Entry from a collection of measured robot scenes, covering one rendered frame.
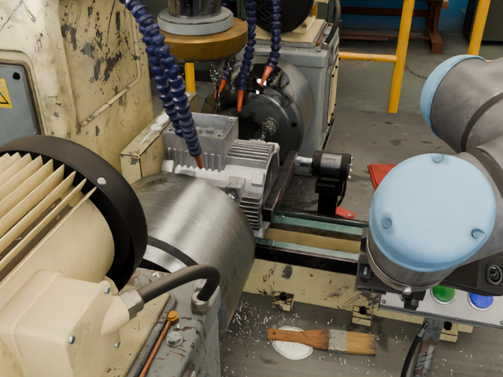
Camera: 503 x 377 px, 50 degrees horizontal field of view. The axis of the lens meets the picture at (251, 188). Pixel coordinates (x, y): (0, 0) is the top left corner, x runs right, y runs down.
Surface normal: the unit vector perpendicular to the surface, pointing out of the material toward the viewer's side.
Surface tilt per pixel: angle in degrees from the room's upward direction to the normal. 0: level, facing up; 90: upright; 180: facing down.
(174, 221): 17
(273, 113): 90
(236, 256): 70
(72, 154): 25
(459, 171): 43
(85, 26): 90
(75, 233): 55
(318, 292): 90
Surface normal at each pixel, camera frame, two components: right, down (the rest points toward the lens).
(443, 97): -0.92, -0.22
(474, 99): -0.72, -0.51
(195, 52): 0.10, 0.53
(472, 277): 0.33, -0.19
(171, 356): 0.00, -0.85
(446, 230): -0.25, -0.30
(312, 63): -0.25, 0.51
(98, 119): 0.97, 0.14
